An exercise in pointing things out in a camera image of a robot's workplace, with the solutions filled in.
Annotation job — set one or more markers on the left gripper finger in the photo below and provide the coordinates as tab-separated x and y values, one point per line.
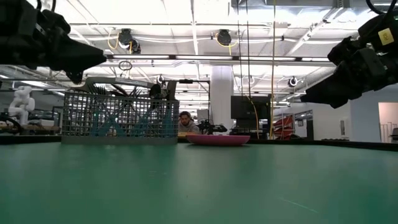
56	20
81	57

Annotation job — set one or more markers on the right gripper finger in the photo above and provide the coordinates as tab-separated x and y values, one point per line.
326	93
346	51

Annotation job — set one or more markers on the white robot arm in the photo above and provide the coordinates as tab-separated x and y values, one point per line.
23	102

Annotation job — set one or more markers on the small yellow tag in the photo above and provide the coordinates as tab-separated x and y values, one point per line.
385	36

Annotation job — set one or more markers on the red slanted rack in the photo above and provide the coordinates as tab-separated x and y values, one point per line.
283	127

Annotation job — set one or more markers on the black monitor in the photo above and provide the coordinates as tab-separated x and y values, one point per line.
248	109

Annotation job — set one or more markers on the wooden wheeled workbench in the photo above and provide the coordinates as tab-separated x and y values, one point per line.
37	127

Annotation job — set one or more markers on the pink plastic plate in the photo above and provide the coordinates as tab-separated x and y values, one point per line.
217	140

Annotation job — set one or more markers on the black tabletop device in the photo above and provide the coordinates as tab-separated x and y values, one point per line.
213	127

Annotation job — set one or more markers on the overhead light bar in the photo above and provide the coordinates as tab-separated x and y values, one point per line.
202	57

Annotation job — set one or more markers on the person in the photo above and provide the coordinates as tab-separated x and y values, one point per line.
186	123

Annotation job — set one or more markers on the green table mat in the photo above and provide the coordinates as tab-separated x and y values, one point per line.
155	186

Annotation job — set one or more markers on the black metal frame stand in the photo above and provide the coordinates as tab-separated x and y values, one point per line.
186	81

